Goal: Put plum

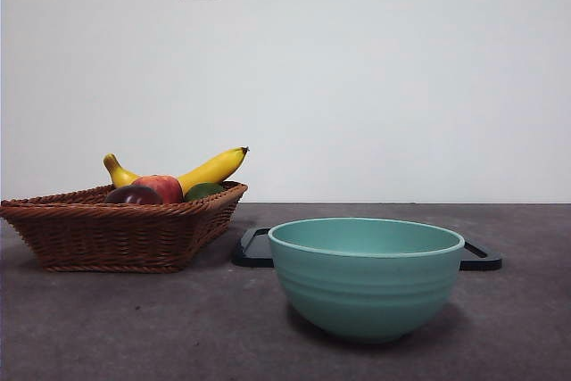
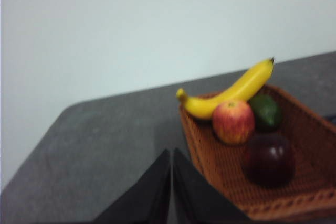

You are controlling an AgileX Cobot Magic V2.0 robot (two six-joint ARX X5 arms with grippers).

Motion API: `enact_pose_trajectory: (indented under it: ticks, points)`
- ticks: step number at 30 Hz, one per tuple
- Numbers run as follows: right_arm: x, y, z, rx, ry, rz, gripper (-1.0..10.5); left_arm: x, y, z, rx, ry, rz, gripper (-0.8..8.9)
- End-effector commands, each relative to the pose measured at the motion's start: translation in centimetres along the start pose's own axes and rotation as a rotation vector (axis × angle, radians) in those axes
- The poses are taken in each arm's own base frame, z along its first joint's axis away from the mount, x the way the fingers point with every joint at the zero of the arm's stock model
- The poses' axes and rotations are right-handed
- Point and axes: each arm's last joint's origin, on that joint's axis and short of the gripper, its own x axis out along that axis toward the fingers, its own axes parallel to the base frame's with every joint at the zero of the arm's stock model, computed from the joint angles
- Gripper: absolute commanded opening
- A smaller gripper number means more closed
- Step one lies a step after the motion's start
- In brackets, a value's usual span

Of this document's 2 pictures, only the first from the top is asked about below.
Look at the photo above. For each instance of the teal ribbed bowl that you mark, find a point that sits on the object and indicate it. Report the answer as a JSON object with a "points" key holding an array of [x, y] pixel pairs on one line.
{"points": [[366, 292]]}

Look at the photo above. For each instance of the dark purple plum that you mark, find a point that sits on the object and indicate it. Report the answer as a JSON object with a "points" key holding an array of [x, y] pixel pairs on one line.
{"points": [[131, 196]]}

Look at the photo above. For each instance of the yellow banana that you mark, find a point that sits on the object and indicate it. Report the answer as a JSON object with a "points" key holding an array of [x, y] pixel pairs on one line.
{"points": [[214, 167]]}

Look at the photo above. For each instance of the green round fruit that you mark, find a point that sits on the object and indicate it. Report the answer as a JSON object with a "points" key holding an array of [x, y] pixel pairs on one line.
{"points": [[203, 190]]}

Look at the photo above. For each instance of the black rectangular tray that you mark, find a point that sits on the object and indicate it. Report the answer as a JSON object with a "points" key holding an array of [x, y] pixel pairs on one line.
{"points": [[250, 252]]}

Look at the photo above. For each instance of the red yellow apple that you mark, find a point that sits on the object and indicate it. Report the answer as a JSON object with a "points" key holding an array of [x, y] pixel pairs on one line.
{"points": [[167, 189]]}

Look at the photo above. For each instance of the brown wicker basket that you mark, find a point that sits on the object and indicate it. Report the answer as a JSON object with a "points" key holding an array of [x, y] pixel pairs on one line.
{"points": [[111, 238]]}

